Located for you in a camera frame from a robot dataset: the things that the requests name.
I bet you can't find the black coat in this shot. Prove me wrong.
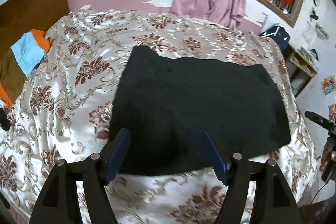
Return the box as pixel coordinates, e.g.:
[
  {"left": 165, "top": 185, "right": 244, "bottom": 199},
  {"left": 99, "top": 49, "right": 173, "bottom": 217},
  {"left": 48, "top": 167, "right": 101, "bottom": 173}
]
[{"left": 110, "top": 46, "right": 291, "bottom": 176}]

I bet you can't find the person's right hand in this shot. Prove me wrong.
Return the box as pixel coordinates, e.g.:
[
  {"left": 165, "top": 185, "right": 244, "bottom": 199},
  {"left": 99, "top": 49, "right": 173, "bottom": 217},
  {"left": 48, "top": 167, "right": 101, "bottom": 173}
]
[{"left": 319, "top": 138, "right": 335, "bottom": 172}]

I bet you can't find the wooden shelf unit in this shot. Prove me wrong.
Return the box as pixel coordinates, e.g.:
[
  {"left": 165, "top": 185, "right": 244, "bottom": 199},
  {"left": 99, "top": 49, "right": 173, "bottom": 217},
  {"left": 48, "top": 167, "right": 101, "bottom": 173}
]
[{"left": 282, "top": 44, "right": 318, "bottom": 97}]

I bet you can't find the floral satin bedspread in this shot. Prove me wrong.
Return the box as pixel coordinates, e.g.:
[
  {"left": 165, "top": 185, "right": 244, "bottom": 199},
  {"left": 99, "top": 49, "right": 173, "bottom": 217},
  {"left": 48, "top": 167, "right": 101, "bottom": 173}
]
[{"left": 1, "top": 10, "right": 318, "bottom": 223}]

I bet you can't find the navy blue backpack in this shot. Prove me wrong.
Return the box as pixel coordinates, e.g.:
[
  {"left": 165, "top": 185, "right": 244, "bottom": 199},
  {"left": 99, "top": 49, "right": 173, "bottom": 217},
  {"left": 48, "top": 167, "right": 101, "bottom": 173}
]
[{"left": 259, "top": 26, "right": 290, "bottom": 51}]

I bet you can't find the orange blue brown cloth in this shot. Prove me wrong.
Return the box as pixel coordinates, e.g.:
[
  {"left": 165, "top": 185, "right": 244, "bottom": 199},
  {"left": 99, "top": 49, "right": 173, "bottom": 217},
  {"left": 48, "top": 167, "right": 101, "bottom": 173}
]
[{"left": 1, "top": 29, "right": 52, "bottom": 107}]

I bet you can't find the wooden headboard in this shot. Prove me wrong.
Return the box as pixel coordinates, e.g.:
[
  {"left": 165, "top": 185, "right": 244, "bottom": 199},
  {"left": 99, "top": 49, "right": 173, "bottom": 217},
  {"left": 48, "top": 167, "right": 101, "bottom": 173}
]
[{"left": 0, "top": 0, "right": 70, "bottom": 56}]

